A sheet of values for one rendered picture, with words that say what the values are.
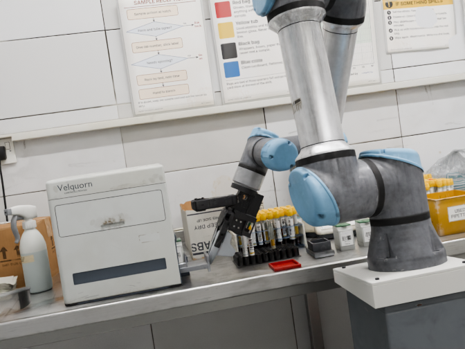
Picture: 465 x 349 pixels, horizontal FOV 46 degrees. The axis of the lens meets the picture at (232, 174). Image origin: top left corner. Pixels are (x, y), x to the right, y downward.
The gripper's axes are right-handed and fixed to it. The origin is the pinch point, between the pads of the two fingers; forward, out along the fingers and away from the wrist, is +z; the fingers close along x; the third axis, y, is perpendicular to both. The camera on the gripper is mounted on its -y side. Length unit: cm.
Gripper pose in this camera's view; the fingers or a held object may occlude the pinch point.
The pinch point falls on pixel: (208, 257)
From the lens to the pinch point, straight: 139.4
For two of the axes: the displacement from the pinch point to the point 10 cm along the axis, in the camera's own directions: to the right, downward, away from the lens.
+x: -1.6, -0.3, 9.9
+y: 9.2, 3.6, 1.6
